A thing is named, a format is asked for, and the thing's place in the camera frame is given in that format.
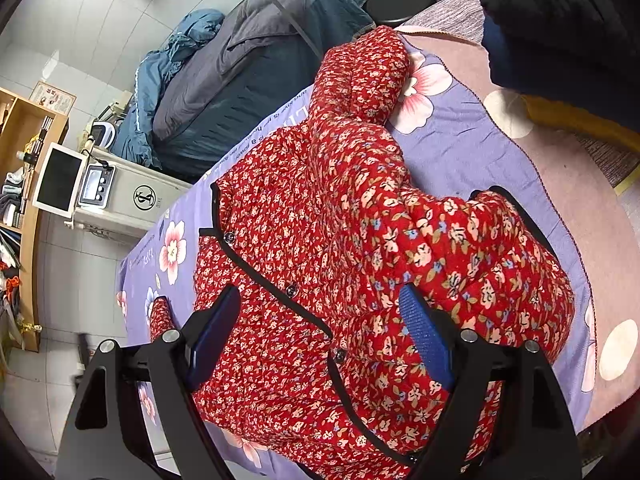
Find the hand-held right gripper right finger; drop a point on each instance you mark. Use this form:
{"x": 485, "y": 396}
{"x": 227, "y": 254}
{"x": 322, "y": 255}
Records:
{"x": 425, "y": 330}

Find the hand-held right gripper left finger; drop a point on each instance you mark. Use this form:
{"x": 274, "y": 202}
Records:
{"x": 215, "y": 335}

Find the red floral padded jacket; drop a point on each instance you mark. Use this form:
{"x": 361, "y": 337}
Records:
{"x": 310, "y": 200}

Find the black floor object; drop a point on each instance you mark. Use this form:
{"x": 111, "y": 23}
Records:
{"x": 83, "y": 347}

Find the white machine cabinet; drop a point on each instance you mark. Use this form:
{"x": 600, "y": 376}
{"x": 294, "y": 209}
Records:
{"x": 145, "y": 200}

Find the mauve blanket with white dots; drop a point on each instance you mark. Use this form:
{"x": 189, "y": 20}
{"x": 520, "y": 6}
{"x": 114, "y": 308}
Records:
{"x": 590, "y": 220}

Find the purple floral bedsheet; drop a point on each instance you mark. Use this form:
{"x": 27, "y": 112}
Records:
{"x": 450, "y": 130}

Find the white framed monitor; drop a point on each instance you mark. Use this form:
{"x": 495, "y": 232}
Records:
{"x": 59, "y": 180}

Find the small white appliance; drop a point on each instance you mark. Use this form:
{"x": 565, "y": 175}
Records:
{"x": 103, "y": 134}

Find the yellow folded garment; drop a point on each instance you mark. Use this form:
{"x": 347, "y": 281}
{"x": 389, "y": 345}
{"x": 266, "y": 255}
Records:
{"x": 575, "y": 115}

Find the blue jacket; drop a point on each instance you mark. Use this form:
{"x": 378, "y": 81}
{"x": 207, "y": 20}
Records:
{"x": 160, "y": 75}

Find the wooden open shelf unit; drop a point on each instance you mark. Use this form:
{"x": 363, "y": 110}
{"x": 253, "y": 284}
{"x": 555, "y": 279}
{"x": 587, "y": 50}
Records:
{"x": 40, "y": 125}

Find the grey quilt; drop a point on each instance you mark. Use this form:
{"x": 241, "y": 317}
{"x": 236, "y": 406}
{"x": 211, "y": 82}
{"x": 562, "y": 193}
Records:
{"x": 260, "y": 60}

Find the navy folded garment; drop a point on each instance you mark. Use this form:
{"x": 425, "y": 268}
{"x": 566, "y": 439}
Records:
{"x": 505, "y": 60}

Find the black round stool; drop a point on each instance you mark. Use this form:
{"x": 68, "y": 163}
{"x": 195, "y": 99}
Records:
{"x": 397, "y": 2}

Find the grey metal rod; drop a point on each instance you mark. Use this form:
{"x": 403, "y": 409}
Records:
{"x": 285, "y": 10}

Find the black padded coat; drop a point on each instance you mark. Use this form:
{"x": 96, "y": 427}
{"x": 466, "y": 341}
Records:
{"x": 560, "y": 15}

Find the wall poster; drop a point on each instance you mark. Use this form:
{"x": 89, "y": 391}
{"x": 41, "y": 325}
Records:
{"x": 52, "y": 98}

